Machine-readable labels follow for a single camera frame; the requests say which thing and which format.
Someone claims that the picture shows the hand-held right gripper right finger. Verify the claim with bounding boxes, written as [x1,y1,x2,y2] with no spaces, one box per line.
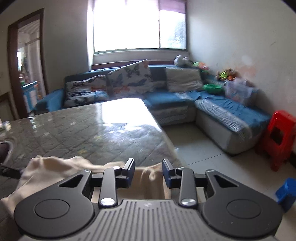
[162,159,238,207]

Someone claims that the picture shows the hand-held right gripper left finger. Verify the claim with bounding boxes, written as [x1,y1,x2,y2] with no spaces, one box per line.
[59,158,136,208]

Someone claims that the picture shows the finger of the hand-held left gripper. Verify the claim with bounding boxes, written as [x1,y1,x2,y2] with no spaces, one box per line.
[0,163,22,179]

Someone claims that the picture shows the cream sweatshirt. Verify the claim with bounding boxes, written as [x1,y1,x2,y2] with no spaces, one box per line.
[0,156,173,241]

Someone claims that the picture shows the round black induction cooktop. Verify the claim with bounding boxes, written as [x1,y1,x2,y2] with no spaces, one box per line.
[0,142,14,164]

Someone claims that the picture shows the blue corner sofa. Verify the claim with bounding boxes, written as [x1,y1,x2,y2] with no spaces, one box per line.
[35,65,272,156]

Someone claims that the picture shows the light blue small cabinet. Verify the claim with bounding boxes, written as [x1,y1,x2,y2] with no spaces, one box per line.
[21,81,38,113]

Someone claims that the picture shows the butterfly print pillow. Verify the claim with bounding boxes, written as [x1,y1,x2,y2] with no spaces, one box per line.
[65,75,108,93]
[64,89,110,107]
[107,60,153,98]

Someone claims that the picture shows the grey pillow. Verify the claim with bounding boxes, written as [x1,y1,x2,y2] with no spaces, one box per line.
[165,67,204,92]

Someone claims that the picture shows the green plastic bowl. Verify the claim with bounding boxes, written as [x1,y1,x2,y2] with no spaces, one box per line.
[203,83,223,94]

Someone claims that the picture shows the clear plastic storage box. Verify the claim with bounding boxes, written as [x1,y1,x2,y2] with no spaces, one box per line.
[224,77,253,105]

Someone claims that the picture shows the orange and green toy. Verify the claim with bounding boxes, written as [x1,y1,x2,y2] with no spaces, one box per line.
[191,61,210,71]

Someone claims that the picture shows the panda plush toy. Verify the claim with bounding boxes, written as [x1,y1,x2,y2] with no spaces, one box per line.
[174,55,191,67]

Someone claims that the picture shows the green frog plush toy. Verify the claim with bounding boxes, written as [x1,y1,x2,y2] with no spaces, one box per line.
[216,69,237,81]

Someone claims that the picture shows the blue plastic stool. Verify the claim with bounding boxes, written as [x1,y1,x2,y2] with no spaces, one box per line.
[275,178,296,212]

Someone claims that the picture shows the red plastic stool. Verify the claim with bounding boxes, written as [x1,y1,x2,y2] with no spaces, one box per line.
[255,111,296,172]

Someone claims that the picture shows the window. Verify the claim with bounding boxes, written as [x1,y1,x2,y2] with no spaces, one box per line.
[87,0,188,52]

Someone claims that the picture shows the purple window blind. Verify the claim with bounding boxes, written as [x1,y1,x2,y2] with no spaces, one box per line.
[159,0,187,15]

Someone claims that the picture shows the dark wooden door frame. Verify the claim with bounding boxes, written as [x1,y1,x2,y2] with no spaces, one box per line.
[8,8,50,121]

